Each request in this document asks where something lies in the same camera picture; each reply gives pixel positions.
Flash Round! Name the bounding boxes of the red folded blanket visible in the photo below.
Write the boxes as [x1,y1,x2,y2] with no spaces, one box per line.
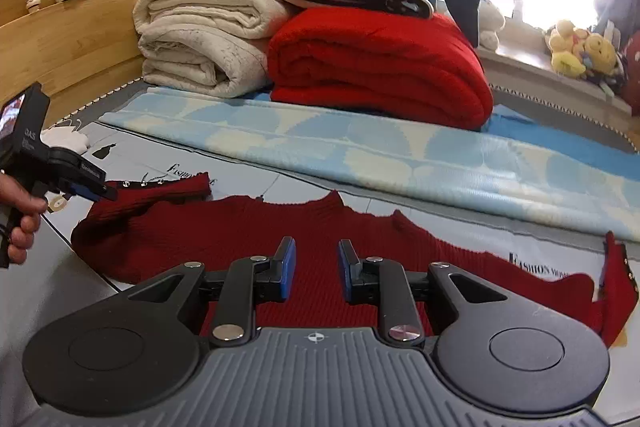
[266,7,496,132]

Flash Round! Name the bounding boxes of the light blue patterned blanket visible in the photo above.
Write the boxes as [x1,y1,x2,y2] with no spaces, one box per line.
[97,92,640,243]

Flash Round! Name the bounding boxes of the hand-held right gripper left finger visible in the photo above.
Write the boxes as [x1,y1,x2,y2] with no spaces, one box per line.
[127,236,297,342]

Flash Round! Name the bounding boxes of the white window sill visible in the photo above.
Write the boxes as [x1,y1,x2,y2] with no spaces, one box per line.
[477,47,633,118]

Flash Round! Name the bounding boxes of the grey printed bed sheet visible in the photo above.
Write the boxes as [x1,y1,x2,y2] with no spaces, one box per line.
[0,79,640,427]

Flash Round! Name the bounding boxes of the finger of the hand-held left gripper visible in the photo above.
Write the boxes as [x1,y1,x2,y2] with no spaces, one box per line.
[62,179,119,202]

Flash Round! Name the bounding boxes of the cream folded blanket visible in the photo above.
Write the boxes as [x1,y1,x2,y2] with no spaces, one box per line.
[132,0,301,100]

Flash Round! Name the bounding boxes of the small white cloth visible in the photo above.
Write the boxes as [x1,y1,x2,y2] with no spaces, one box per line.
[40,127,91,155]

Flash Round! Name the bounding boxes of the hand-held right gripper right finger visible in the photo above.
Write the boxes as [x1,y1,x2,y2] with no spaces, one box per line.
[338,238,507,343]

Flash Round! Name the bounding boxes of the white plush toy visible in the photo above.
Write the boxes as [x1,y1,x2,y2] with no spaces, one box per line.
[477,0,506,50]

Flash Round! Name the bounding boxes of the person's left hand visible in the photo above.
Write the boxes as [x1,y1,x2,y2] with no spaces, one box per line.
[0,173,49,266]

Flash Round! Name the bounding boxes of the pale yellow plush toy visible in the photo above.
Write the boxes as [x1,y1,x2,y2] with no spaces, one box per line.
[545,19,588,78]

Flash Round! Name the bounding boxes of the dark red knit sweater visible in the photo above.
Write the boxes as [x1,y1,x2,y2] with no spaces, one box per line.
[70,172,640,348]

